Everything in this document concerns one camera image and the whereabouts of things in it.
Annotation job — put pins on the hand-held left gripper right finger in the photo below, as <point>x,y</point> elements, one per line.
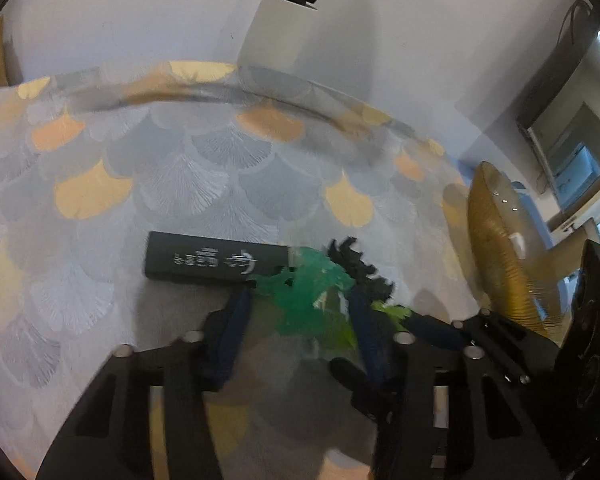
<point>372,347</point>

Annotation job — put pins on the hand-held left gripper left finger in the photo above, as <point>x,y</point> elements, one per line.
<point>230,332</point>

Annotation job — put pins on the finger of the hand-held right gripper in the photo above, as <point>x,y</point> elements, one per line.
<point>432,331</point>
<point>352,380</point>

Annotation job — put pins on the lime green toy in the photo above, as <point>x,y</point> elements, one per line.
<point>347,338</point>

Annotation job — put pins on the teal translucent dragon toy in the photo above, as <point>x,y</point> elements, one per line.
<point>310,295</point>

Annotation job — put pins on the golden ribbed bowl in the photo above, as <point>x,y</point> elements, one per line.
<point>495,250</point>

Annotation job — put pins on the black printed box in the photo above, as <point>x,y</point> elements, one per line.
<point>215,263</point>

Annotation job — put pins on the black spiky toy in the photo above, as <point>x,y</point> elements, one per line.
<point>362,271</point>

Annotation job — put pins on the fan-patterned tablecloth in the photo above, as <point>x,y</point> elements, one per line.
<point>180,170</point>

